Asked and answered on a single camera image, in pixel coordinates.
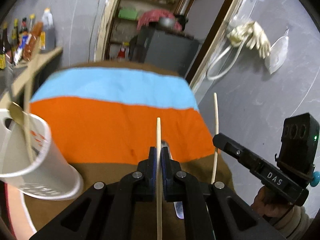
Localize brown wooden utensil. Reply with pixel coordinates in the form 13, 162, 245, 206
7, 102, 26, 127

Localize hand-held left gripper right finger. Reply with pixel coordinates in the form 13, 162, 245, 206
162, 147, 285, 240

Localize dark grey cabinet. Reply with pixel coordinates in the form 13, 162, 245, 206
129, 26, 203, 78

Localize clear plastic wall bag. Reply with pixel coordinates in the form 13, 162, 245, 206
264, 27, 290, 75

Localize white plastic utensil holder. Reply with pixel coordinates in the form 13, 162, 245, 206
0, 107, 84, 201

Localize wooden shelf unit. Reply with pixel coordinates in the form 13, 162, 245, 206
104, 0, 200, 61

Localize dark liquid plastic jug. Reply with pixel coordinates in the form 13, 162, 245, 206
41, 8, 57, 52

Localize cream rubber gloves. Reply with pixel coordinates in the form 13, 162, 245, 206
226, 21, 272, 58

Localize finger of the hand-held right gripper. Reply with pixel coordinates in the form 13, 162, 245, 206
212, 133, 263, 173

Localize green box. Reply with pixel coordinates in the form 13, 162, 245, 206
118, 7, 138, 21

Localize wooden chopstick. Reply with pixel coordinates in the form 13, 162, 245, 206
155, 117, 163, 240
23, 80, 34, 163
211, 92, 220, 184

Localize red sauce bottle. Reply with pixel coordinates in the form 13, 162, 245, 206
117, 42, 130, 61

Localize person's right forearm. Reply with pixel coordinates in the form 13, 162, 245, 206
271, 205, 316, 239

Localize orange and blue cloth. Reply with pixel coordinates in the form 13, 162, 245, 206
29, 67, 218, 165

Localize red cloth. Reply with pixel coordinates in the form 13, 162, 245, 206
137, 9, 182, 32

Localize blue seasoning packet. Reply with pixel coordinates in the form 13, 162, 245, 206
12, 34, 29, 65

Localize white door frame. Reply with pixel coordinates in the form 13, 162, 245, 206
87, 0, 250, 92

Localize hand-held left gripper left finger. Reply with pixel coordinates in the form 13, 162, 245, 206
30, 147, 157, 240

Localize metal pot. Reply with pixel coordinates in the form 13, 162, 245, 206
159, 17, 175, 29

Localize white hose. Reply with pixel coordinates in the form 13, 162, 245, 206
206, 42, 244, 81

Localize person's right hand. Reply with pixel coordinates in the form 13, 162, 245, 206
251, 185, 295, 222

